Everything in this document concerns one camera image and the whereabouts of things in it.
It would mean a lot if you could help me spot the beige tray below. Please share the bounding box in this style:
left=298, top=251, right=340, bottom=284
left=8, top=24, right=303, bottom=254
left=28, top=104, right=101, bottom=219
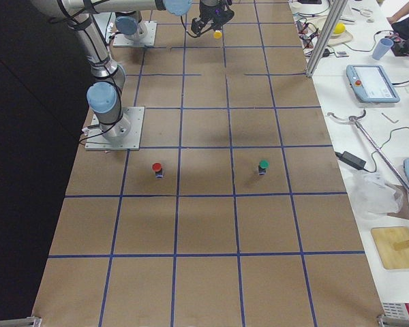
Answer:
left=313, top=16, right=353, bottom=46

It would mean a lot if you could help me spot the aluminium frame post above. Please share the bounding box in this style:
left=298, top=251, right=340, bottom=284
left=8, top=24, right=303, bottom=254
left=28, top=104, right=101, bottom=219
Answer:
left=305, top=0, right=348, bottom=78

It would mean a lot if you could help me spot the metal reacher tool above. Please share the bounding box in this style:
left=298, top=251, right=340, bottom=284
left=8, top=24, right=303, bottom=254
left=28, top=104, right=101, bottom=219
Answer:
left=327, top=109, right=409, bottom=195

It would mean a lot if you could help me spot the yellow push button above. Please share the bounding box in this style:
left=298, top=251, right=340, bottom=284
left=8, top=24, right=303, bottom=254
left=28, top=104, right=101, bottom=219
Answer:
left=213, top=28, right=223, bottom=40

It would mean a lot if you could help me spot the blue plastic cup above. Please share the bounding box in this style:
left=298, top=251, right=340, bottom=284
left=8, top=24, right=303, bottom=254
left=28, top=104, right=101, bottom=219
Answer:
left=372, top=37, right=394, bottom=61

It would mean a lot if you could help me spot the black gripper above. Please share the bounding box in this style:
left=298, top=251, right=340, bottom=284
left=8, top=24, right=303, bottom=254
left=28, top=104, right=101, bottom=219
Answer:
left=191, top=0, right=220, bottom=37

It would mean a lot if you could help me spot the green push button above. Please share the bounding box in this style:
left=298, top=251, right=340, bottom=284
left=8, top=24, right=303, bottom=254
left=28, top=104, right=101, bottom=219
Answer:
left=258, top=159, right=269, bottom=176

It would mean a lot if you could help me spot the clear plastic bag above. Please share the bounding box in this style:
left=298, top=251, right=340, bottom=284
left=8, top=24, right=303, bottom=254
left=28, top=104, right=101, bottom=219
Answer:
left=344, top=170, right=404, bottom=220

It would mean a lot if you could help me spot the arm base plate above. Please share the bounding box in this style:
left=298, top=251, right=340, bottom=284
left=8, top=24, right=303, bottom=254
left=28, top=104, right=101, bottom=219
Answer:
left=113, top=20, right=157, bottom=48
left=85, top=107, right=145, bottom=151

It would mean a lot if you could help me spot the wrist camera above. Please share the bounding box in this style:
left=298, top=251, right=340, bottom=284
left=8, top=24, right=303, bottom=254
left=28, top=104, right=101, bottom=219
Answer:
left=214, top=0, right=234, bottom=25

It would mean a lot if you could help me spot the wooden board stand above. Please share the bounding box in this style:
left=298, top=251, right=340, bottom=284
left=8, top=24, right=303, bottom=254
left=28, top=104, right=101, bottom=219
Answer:
left=371, top=226, right=409, bottom=270

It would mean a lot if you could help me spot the yellow lemon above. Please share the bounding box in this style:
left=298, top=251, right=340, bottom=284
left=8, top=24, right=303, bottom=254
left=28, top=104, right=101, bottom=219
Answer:
left=333, top=22, right=346, bottom=35

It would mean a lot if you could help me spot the black power adapter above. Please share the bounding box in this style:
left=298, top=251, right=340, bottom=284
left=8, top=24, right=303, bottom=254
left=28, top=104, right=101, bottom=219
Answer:
left=339, top=151, right=366, bottom=170

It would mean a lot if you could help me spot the white paper cup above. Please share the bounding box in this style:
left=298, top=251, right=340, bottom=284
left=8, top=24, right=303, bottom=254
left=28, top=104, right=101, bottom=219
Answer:
left=290, top=1, right=301, bottom=12

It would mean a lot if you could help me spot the red push button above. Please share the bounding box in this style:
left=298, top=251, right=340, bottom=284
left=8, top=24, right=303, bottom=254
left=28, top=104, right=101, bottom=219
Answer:
left=152, top=162, right=164, bottom=178

